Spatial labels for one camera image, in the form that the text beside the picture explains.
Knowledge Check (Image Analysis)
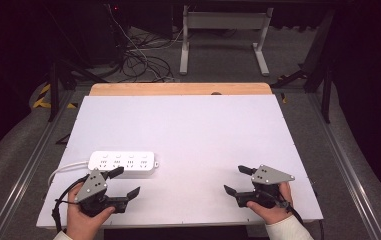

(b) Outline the tangle of black floor cables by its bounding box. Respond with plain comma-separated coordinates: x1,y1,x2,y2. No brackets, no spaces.
120,28,176,84

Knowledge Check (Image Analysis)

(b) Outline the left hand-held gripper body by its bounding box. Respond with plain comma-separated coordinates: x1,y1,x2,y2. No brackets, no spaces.
74,168,130,218

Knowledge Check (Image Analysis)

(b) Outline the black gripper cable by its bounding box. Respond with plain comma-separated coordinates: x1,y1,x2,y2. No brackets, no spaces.
267,191,324,240
51,174,91,234

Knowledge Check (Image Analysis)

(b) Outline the white power strip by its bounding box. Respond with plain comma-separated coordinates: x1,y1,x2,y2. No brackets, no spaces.
87,150,160,178

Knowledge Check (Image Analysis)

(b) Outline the black metal stand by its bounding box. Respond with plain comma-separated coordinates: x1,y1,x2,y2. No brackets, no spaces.
271,9,337,125
46,58,109,123

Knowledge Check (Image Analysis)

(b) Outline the yellow black hazard tape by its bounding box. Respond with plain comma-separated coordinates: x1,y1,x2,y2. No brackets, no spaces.
32,82,78,110

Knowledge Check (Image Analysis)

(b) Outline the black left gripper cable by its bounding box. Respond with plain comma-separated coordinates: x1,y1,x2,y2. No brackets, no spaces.
51,174,91,234

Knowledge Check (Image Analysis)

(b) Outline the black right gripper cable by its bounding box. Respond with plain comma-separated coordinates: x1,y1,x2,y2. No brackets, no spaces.
267,191,324,240

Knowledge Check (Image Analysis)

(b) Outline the person's right hand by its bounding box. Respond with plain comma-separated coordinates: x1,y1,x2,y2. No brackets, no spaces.
246,181,294,225

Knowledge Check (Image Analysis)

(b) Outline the person's left hand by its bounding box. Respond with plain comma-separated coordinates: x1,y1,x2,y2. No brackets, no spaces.
65,182,117,240

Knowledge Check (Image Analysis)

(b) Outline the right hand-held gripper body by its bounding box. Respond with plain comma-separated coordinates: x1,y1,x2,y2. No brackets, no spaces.
234,164,296,210

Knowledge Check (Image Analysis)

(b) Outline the thin white floor cable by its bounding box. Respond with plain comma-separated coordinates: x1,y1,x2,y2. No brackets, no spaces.
107,3,184,83

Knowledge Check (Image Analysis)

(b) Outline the black equipment case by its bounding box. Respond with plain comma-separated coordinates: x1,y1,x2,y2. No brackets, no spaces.
77,2,131,66

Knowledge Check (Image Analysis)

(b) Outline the white metal desk frame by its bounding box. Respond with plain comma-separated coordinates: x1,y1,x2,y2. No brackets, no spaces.
179,5,275,77

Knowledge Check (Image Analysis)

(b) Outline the white power strip cable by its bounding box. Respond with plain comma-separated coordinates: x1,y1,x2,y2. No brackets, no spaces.
47,160,90,187

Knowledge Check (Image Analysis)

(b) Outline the grey metal floor rail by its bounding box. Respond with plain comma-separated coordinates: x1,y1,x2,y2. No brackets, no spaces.
0,89,76,240
306,92,381,240

